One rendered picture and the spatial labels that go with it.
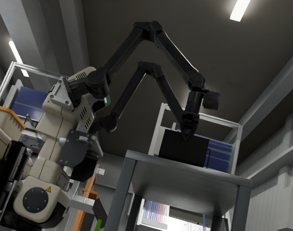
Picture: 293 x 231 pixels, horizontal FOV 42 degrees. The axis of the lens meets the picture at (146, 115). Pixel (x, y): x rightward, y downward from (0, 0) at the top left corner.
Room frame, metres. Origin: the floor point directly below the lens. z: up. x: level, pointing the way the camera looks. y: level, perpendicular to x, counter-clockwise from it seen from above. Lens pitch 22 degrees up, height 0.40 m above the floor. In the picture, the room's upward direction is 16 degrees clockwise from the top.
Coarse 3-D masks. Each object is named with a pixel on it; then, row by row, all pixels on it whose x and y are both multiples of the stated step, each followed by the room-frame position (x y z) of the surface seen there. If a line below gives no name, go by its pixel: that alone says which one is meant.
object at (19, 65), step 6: (18, 66) 3.27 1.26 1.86; (24, 66) 3.27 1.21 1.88; (30, 66) 3.27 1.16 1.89; (36, 72) 3.29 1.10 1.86; (42, 72) 3.27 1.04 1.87; (48, 72) 3.27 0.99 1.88; (54, 72) 3.27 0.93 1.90; (66, 78) 3.26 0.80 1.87; (18, 84) 3.21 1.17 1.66; (18, 90) 3.27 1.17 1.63; (12, 96) 3.20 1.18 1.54; (12, 102) 3.25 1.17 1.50; (36, 120) 3.20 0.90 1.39
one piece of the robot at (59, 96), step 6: (60, 78) 1.48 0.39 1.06; (60, 84) 1.48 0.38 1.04; (54, 90) 1.48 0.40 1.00; (60, 90) 1.49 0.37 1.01; (54, 96) 1.48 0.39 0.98; (60, 96) 1.49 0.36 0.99; (66, 96) 1.48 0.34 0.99; (54, 102) 1.51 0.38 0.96; (60, 102) 1.48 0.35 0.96; (66, 102) 1.48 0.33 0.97; (66, 108) 1.52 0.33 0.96; (72, 108) 1.51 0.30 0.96
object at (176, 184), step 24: (144, 168) 1.41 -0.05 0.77; (168, 168) 1.32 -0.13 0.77; (192, 168) 1.30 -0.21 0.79; (120, 192) 1.33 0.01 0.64; (144, 192) 1.85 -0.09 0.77; (168, 192) 1.70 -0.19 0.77; (192, 192) 1.58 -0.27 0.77; (216, 192) 1.47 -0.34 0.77; (240, 192) 1.28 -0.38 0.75; (120, 216) 1.34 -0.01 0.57; (216, 216) 1.93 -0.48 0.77; (240, 216) 1.27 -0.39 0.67
